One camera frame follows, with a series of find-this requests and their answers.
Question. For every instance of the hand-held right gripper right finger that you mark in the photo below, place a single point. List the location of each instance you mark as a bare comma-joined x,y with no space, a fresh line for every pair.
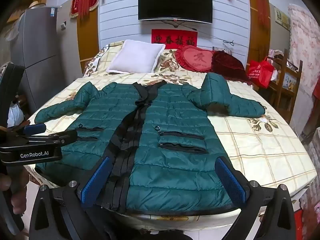
231,183

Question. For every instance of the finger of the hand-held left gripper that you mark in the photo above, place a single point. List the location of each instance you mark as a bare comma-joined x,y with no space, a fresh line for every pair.
62,137
35,129

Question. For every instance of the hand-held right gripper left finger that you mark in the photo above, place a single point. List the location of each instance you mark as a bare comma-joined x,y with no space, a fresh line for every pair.
96,183

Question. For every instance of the green puffer jacket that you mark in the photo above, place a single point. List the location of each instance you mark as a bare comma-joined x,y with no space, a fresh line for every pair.
175,170

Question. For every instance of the person's left hand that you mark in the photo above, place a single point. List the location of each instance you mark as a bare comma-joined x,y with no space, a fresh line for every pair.
21,195

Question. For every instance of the white plastic bag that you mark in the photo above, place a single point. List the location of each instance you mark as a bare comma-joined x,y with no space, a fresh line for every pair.
15,115

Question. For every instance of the bed with checked floral sheet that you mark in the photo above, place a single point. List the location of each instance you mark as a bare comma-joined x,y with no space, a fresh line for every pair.
262,150

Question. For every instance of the grey refrigerator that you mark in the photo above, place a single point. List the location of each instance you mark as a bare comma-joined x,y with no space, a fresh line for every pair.
42,55

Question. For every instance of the white pillow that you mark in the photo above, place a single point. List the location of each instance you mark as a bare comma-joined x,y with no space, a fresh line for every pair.
136,57

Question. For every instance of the red shopping bag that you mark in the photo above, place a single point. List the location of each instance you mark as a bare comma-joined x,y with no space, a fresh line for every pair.
258,73

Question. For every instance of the dark red velvet pillow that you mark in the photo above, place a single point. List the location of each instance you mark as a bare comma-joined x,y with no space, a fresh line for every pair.
228,67

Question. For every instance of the wooden chair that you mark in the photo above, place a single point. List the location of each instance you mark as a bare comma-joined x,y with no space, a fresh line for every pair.
297,85

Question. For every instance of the red heart pillow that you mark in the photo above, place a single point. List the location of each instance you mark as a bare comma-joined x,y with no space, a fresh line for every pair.
195,58

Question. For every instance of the red paper banner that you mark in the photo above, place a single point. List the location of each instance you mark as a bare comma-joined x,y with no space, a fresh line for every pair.
175,38

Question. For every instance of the floral curtain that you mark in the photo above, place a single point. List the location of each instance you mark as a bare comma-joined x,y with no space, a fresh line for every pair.
307,42

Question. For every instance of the wall socket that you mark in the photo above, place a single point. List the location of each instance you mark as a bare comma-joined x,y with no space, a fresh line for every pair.
63,25

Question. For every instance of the small wall picture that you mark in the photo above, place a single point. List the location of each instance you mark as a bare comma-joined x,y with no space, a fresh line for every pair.
282,18

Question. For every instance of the black wall television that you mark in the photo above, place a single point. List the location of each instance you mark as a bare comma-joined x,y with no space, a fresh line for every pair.
175,3

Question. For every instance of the red knot wall hanging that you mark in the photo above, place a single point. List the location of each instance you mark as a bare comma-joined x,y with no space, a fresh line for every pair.
262,5

